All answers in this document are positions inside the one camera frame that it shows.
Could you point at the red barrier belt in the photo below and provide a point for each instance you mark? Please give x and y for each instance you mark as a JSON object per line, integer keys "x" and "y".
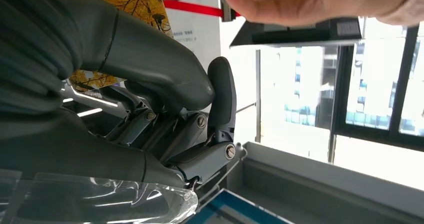
{"x": 192, "y": 7}

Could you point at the dark window frame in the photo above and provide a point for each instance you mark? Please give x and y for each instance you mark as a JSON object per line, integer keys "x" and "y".
{"x": 341, "y": 83}

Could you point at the grey kiosk pillar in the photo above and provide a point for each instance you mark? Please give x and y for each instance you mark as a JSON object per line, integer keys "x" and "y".
{"x": 298, "y": 35}

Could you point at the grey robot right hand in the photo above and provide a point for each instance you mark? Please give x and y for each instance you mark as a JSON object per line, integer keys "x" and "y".
{"x": 66, "y": 156}

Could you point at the chrome stanchion post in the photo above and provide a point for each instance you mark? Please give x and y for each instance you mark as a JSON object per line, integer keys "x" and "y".
{"x": 226, "y": 13}

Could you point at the person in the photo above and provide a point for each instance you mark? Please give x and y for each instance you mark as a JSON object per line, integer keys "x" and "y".
{"x": 314, "y": 1}

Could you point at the blue framed panel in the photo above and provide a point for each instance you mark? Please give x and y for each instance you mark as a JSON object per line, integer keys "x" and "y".
{"x": 232, "y": 197}

